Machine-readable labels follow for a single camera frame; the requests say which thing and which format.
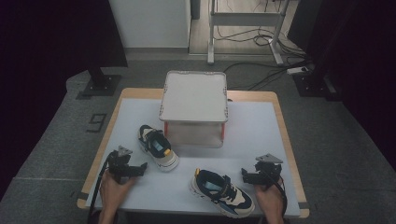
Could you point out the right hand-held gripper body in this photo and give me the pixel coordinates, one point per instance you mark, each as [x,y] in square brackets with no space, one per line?
[268,169]

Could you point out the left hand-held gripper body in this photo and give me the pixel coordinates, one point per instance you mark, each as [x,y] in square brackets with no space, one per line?
[120,163]

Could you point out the navy and cream sneaker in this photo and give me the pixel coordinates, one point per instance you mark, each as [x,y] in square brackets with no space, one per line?
[222,193]
[158,148]

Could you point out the white storage box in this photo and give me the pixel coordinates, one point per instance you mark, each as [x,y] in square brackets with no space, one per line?
[194,99]

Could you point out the person's right hand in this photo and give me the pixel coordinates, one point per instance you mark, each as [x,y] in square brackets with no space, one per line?
[269,197]

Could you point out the person's left hand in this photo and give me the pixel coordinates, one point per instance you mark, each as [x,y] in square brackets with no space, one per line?
[113,194]

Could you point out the white table mat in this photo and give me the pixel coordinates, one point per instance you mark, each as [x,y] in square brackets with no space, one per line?
[249,130]

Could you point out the black tape strip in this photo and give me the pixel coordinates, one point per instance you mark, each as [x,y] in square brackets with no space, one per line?
[82,196]
[303,205]

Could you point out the wooden table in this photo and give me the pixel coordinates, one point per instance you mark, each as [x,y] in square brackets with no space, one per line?
[249,95]

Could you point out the black stand base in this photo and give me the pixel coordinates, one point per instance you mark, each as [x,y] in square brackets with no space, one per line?
[314,87]
[101,84]

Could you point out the white power strip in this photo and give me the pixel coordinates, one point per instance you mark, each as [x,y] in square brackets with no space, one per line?
[297,70]

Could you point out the dark curtain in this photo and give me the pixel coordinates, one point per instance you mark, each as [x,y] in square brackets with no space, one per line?
[358,62]
[46,62]

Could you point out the white cabinet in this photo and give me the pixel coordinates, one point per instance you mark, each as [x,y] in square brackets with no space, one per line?
[152,23]

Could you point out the white desk frame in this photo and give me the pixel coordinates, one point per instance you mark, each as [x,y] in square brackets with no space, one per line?
[243,18]

